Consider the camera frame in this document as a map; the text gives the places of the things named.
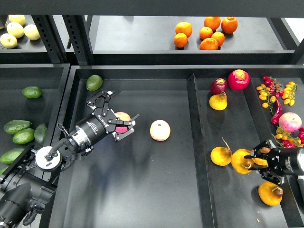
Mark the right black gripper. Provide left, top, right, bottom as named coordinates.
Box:
left=244, top=140, right=304, bottom=186

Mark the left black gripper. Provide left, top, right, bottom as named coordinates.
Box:
left=76, top=90, right=140, bottom=145

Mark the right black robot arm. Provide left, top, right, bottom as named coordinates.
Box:
left=244, top=140, right=304, bottom=190

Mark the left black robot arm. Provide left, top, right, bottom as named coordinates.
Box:
left=0, top=90, right=138, bottom=228

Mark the green avocado at tray corner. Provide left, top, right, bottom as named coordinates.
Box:
left=86, top=75, right=103, bottom=91

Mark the green avocado upper left tray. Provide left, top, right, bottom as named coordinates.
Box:
left=22, top=86, right=43, bottom=99

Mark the pale yellow pear right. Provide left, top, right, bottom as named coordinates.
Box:
left=24, top=24, right=40, bottom=41

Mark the pale yellow pear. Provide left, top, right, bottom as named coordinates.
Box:
left=8, top=15, right=26, bottom=26
left=6, top=22, right=24, bottom=38
left=0, top=33, right=18, bottom=49
left=24, top=24, right=40, bottom=41

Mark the pale yellow pear front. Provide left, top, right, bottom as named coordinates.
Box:
left=0, top=33, right=18, bottom=49

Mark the pale yellow pear centre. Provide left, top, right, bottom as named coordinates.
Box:
left=6, top=22, right=24, bottom=38

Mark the pale yellow pear top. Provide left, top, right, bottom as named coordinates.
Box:
left=8, top=15, right=26, bottom=26

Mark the pink red apple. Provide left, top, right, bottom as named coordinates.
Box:
left=115, top=112, right=131, bottom=133

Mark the lower cherry tomato cluster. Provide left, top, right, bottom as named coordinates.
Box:
left=273, top=127, right=304, bottom=148

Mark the cherry tomato cluster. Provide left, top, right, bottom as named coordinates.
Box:
left=273, top=127, right=304, bottom=148
left=256, top=76, right=298, bottom=113

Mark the red chili pepper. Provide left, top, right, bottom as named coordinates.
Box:
left=271, top=99, right=282, bottom=124

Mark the pink apple right tray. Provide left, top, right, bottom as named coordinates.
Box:
left=278, top=112, right=302, bottom=133

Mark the pale pink apple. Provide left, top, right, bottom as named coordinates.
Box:
left=150, top=120, right=171, bottom=142

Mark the black left tray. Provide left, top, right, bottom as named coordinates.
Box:
left=0, top=64, right=70, bottom=146

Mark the upper cherry tomato cluster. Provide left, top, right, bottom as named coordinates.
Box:
left=256, top=76, right=298, bottom=113

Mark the large black centre tray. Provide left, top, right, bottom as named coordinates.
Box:
left=30, top=65, right=304, bottom=228

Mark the large red apple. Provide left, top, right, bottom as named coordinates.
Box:
left=228, top=69, right=251, bottom=90

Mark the dark red apple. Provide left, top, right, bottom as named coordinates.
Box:
left=210, top=78, right=228, bottom=95

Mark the orange far left bottom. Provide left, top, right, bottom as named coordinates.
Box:
left=174, top=33, right=188, bottom=48

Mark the orange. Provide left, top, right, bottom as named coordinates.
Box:
left=221, top=17, right=238, bottom=34
left=174, top=33, right=188, bottom=48
left=199, top=38, right=219, bottom=50
left=204, top=17, right=221, bottom=31
left=175, top=21, right=192, bottom=38

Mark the orange far left top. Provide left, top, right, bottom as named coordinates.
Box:
left=175, top=21, right=192, bottom=38

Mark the orange front bottom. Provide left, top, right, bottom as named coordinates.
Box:
left=199, top=38, right=219, bottom=50

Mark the orange centre small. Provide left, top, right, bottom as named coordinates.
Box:
left=199, top=27, right=213, bottom=40

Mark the orange small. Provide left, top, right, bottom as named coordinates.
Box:
left=199, top=27, right=213, bottom=40
left=211, top=32, right=225, bottom=47

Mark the orange right small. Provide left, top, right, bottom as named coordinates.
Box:
left=211, top=32, right=225, bottom=47

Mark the orange top right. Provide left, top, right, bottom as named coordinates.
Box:
left=221, top=17, right=238, bottom=34

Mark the orange top centre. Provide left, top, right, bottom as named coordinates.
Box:
left=204, top=17, right=221, bottom=31

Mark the dark avocado near tray wall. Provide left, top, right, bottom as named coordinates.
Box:
left=34, top=123, right=48, bottom=145

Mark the black metal shelf frame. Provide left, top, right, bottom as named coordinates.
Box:
left=0, top=0, right=304, bottom=65

